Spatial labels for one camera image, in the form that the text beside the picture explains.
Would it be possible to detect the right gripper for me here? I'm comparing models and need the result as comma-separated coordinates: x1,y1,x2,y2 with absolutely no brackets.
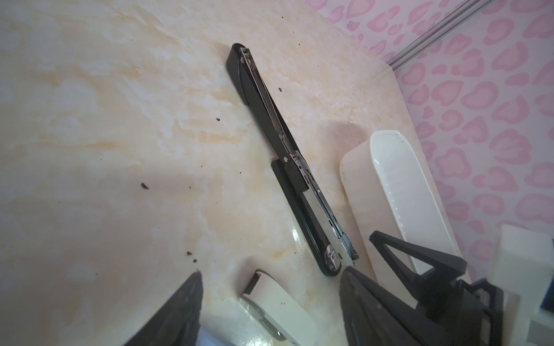
369,231,504,345

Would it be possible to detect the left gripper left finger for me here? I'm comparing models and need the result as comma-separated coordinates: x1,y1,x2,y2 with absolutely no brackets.
126,271,203,346

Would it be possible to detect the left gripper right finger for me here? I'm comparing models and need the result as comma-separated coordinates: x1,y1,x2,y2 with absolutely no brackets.
339,267,446,345

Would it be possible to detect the beige mini stapler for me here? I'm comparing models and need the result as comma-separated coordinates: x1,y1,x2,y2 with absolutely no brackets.
239,269,316,346

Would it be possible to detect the blue mini stapler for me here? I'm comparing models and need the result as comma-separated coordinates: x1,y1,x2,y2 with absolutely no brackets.
196,327,235,346

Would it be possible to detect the white plastic tray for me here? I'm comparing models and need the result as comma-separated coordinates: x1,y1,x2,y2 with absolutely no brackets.
340,130,460,306

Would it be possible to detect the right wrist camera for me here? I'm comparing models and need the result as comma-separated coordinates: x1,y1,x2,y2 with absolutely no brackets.
489,225,553,345

